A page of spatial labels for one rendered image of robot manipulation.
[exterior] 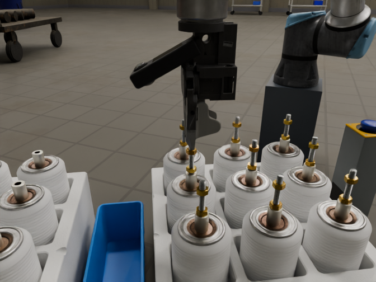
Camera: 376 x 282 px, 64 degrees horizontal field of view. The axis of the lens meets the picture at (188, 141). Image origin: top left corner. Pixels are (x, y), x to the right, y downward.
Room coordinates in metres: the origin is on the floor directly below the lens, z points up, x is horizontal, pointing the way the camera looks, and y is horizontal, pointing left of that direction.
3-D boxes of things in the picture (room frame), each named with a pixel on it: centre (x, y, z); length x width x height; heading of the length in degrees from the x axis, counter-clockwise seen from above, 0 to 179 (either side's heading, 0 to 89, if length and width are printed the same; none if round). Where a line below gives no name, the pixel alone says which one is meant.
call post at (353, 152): (0.61, -0.40, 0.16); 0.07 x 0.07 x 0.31; 7
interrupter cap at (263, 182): (0.50, -0.12, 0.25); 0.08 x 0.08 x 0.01
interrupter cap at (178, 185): (0.49, -0.01, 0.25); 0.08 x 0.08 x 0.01
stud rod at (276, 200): (0.38, -0.14, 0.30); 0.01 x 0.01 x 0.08
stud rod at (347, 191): (0.40, -0.26, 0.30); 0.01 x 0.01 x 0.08
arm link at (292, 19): (1.05, -0.38, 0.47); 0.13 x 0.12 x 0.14; 46
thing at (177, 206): (0.49, -0.01, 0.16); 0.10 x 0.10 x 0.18
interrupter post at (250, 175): (0.50, -0.12, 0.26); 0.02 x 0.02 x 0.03
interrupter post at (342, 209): (0.40, -0.26, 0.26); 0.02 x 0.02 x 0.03
